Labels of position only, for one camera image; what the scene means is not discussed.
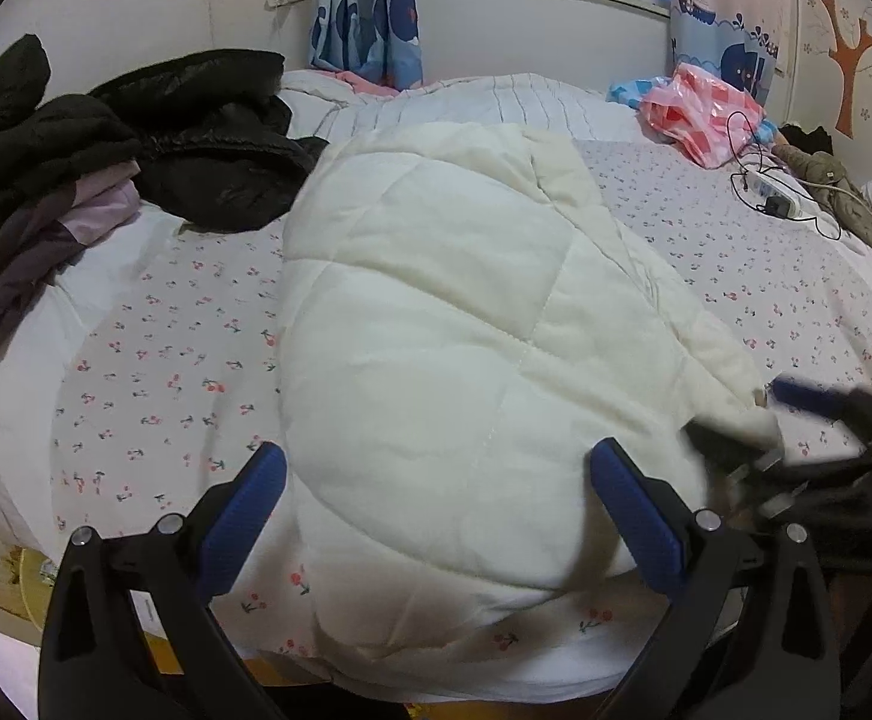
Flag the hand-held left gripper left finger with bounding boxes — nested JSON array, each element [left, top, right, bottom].
[[37, 441, 291, 720]]

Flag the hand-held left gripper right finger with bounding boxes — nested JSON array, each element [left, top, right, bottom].
[[590, 439, 842, 720]]

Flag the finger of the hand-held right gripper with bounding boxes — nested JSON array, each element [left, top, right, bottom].
[[769, 377, 872, 434], [687, 420, 786, 481]]

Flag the white quilted coat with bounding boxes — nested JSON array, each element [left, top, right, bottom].
[[277, 121, 782, 661]]

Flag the bed with cherry print sheet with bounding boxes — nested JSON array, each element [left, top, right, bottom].
[[0, 67, 872, 702]]

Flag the olive garment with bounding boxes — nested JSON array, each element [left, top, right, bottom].
[[773, 142, 872, 278]]

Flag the white power strip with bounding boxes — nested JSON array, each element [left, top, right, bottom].
[[732, 165, 804, 215]]

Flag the small black cloth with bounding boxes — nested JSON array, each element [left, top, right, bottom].
[[781, 124, 834, 155]]

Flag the pink plastic bag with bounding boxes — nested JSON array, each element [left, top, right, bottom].
[[638, 64, 768, 170]]

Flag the purple garment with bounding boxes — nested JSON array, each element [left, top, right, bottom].
[[0, 161, 143, 350]]

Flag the light blue cloth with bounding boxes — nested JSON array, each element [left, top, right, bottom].
[[605, 76, 669, 106]]

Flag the black puffer jacket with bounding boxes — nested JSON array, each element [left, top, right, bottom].
[[89, 49, 330, 233]]

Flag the blue whale print curtain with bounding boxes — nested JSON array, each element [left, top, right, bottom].
[[308, 0, 426, 91], [668, 0, 782, 102]]

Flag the white striped quilt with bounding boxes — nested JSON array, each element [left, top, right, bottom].
[[278, 69, 651, 151]]

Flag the pink cloth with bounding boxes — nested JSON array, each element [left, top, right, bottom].
[[331, 69, 401, 97]]

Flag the black cable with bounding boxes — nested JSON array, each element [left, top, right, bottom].
[[724, 111, 782, 200]]

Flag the orange tree wall sticker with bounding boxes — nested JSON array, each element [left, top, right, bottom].
[[818, 0, 872, 140]]

